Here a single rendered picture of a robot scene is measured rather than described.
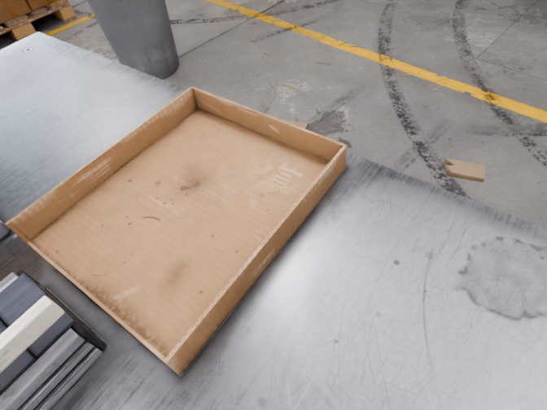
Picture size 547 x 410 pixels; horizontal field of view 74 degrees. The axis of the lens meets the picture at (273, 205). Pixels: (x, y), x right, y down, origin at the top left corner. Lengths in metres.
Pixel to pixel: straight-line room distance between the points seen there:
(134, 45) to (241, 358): 2.08
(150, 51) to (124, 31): 0.16
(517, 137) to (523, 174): 0.23
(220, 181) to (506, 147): 1.60
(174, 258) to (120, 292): 0.06
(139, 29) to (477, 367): 2.14
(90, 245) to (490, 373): 0.42
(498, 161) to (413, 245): 1.44
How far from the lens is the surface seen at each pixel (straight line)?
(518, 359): 0.39
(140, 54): 2.32
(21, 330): 0.34
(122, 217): 0.47
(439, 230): 0.43
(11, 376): 0.38
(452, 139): 1.88
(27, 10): 3.50
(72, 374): 0.39
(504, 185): 1.74
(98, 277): 0.44
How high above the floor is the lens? 1.17
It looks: 51 degrees down
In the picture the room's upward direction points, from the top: 8 degrees counter-clockwise
